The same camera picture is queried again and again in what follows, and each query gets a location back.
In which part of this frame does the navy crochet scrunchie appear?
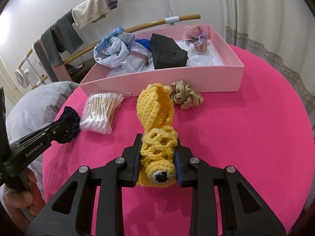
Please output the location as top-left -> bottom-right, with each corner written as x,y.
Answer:
52,106 -> 81,144

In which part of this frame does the yellow crochet fish toy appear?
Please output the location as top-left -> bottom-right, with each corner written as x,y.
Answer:
136,83 -> 178,188

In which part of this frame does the black fabric pouch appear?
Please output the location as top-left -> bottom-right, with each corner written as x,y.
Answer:
150,33 -> 188,70

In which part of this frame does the white blue patterned cloth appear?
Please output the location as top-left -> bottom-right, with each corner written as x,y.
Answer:
94,27 -> 135,68

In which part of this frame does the clear plastic bag with band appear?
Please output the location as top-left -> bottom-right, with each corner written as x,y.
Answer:
121,41 -> 151,73

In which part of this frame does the person's left hand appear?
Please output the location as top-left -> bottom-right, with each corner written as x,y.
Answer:
2,168 -> 45,234

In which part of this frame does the bag of cotton swabs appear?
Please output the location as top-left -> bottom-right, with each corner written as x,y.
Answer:
80,92 -> 131,134

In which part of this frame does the beige satin scrunchie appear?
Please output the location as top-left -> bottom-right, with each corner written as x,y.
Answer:
171,80 -> 204,110

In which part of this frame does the round pink table mat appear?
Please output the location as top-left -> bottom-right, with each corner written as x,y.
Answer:
43,47 -> 314,230

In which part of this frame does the pink cardboard box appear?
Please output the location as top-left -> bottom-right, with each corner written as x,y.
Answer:
80,25 -> 245,96

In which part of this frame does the white barre stand left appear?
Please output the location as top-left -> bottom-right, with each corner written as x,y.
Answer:
23,55 -> 48,89

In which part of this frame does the white barre stand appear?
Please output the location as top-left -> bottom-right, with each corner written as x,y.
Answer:
23,55 -> 48,89
164,0 -> 179,26

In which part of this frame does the dark wood white bench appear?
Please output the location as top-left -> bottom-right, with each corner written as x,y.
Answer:
66,58 -> 95,84

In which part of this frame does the grey pink hanging cloth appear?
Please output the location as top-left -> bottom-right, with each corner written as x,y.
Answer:
32,40 -> 73,82

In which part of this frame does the dark green towel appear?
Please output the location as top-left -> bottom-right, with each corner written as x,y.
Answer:
41,11 -> 84,68

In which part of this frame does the blue fabric scrunchie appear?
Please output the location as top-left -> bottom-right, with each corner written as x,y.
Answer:
134,38 -> 152,52

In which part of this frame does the pink lilac organza scrunchie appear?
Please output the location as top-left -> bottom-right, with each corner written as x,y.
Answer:
183,25 -> 210,54

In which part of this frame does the lower wooden ballet bar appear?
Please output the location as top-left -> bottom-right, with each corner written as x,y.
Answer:
31,14 -> 201,90

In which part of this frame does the white barre stand right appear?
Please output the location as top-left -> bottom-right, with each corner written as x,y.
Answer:
164,0 -> 179,26

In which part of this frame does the cream garment on bar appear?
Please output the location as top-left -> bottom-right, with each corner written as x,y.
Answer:
71,0 -> 112,29

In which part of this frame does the white curtain with lace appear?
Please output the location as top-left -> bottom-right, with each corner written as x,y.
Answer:
223,0 -> 314,124

